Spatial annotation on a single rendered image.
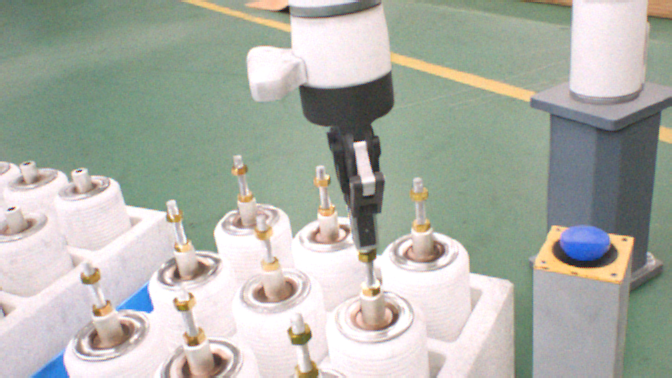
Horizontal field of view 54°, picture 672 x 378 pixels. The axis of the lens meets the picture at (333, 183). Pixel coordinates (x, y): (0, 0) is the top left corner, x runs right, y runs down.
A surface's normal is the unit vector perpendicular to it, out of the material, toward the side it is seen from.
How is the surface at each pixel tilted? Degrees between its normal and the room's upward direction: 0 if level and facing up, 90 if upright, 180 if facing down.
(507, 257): 0
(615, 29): 90
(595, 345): 90
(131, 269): 90
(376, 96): 90
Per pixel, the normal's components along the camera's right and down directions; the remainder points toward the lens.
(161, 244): 0.87, 0.11
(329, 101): -0.37, 0.45
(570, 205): -0.84, 0.33
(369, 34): 0.55, 0.19
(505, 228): -0.13, -0.89
